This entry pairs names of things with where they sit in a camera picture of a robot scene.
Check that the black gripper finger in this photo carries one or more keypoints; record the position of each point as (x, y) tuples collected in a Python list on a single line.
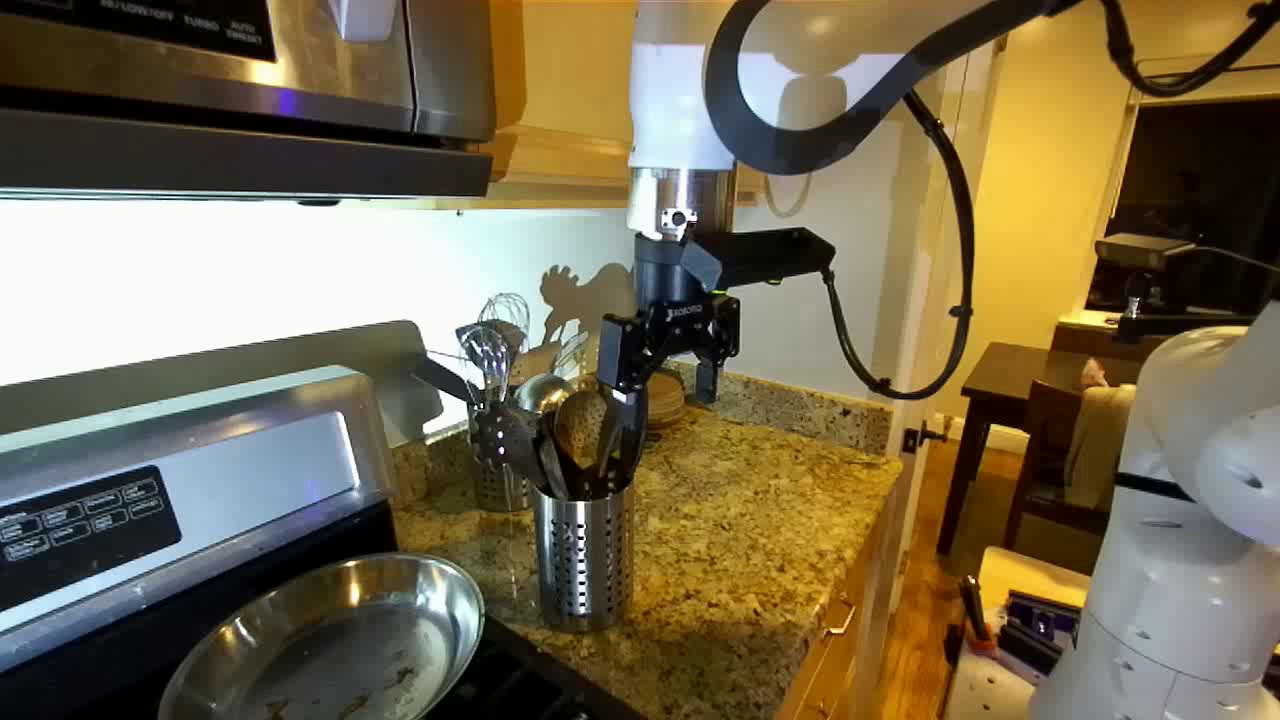
[(623, 358), (706, 377)]

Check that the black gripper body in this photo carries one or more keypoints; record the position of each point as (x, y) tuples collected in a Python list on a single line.
[(678, 311)]

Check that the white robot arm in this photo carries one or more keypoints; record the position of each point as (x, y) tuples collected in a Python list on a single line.
[(1187, 593)]

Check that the rear steel utensil holder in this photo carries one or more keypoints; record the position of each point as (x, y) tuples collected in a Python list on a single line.
[(504, 462)]

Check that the perforated steel utensil holder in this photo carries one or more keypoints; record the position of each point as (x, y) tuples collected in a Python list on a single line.
[(586, 563)]

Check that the steel ladle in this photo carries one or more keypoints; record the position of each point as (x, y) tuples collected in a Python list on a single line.
[(539, 401)]

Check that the metal whisk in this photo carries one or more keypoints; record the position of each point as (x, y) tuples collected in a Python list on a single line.
[(493, 348)]

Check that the dark wooden side table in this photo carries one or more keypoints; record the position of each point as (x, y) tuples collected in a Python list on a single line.
[(1039, 395)]

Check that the wooden base cabinet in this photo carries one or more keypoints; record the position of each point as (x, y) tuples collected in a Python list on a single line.
[(845, 648)]

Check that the steel frying pan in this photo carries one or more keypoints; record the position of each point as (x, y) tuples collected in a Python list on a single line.
[(377, 637)]

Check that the stainless steel stove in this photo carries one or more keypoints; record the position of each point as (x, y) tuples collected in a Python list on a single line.
[(142, 505)]

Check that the stainless steel microwave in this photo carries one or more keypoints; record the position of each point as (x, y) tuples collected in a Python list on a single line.
[(244, 99)]

